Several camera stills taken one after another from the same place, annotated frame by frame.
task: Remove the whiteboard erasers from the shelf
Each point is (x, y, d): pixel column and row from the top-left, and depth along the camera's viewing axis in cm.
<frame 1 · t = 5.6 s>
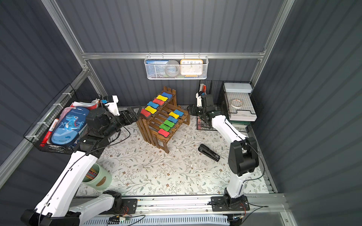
left hand: (135, 108, 66), fingers open
right hand: (194, 106, 89), fingers open
green pen cup: (98, 178, 72), point 14 cm above the table
black stapler: (209, 152, 93), point 2 cm above the table
wooden two-tier shelf: (161, 117, 96), point 15 cm above the table
red eraser top shelf: (146, 112, 80), point 29 cm above the table
yellow eraser top shelf: (151, 109, 82), point 29 cm above the table
blue eraser top shelf: (152, 104, 85), point 29 cm above the table
red eraser top: (158, 101, 86), point 29 cm above the table
yellow eraser top: (161, 98, 89), point 29 cm above the table
blue eraser top: (169, 96, 90), point 29 cm above the table
red eraser lower shelf: (163, 133, 86), point 16 cm above the table
green eraser lower shelf: (164, 127, 89), point 17 cm above the table
green eraser lower: (168, 123, 91), point 17 cm above the table
blue eraser lower shelf: (171, 118, 93), point 17 cm above the table
yellow eraser lower shelf: (176, 116, 95), point 17 cm above the table
blue eraser lower: (179, 113, 97), point 16 cm above the table

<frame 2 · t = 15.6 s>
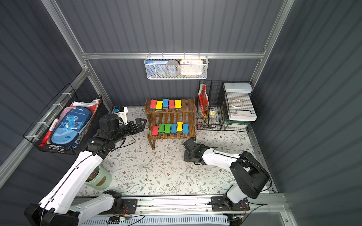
left hand: (139, 121, 72), fingers open
right hand: (189, 155, 90), fingers open
wooden two-tier shelf: (168, 119, 97), point 14 cm above the table
red eraser top shelf: (153, 104, 84), point 29 cm above the table
yellow eraser top shelf: (159, 105, 84), point 29 cm above the table
blue eraser top shelf: (165, 105, 84), point 29 cm above the table
red eraser top: (171, 106, 84), point 29 cm above the table
yellow eraser top: (177, 103, 85), point 29 cm above the table
red eraser lower shelf: (155, 131, 86), point 17 cm above the table
green eraser lower shelf: (161, 129, 88), point 16 cm above the table
green eraser lower: (167, 128, 88), point 17 cm above the table
blue eraser lower shelf: (174, 128, 88), point 17 cm above the table
yellow eraser lower shelf: (179, 127, 89), point 17 cm above the table
blue eraser lower: (185, 128, 89), point 17 cm above the table
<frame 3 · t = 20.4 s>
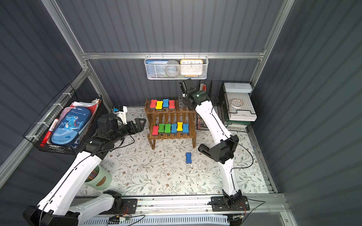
left hand: (139, 121, 72), fingers open
right hand: (186, 99, 84), fingers open
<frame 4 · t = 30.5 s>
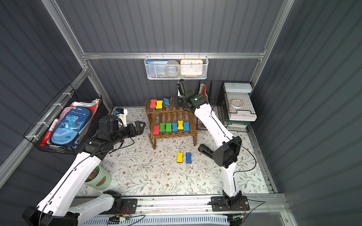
left hand: (138, 124, 72), fingers open
right hand: (177, 97, 81), fingers closed
